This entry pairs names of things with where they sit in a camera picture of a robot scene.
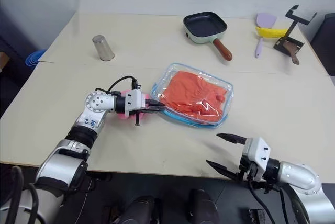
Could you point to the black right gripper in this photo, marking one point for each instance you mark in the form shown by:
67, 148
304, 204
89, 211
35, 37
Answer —
244, 167

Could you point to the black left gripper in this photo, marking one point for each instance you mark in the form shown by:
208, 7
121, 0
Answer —
149, 102

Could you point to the clear plastic zipper pouch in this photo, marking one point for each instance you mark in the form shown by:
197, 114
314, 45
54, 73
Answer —
225, 88

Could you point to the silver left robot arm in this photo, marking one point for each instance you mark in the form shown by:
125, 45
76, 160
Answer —
96, 103

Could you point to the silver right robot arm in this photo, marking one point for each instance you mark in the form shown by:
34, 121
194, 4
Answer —
298, 175

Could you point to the orange cloth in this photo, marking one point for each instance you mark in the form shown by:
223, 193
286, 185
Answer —
188, 90

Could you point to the pink round sponge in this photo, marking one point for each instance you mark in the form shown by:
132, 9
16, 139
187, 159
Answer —
125, 92

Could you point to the dark rounded shape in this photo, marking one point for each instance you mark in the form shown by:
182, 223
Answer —
204, 205
141, 209

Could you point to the small black block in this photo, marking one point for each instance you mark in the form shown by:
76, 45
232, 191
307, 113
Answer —
257, 216

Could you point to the steel cup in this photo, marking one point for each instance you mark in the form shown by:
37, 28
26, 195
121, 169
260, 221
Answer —
102, 48

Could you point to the green square frying pan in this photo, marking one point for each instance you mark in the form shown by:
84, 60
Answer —
204, 25

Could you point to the yellow toy banana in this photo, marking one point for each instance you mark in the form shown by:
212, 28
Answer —
272, 32

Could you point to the blue plastic stack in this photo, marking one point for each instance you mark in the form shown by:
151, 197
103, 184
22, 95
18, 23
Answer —
34, 59

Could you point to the purple silicone spatula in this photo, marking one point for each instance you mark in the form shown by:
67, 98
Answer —
265, 20

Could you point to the silver robot torso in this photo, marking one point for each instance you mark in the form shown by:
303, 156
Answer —
15, 208

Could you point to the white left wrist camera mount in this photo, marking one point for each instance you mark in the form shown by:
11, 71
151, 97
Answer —
134, 99

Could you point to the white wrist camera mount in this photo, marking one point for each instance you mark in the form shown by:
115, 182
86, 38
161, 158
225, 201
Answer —
257, 150
134, 99

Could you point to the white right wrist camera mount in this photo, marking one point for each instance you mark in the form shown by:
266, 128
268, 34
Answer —
257, 150

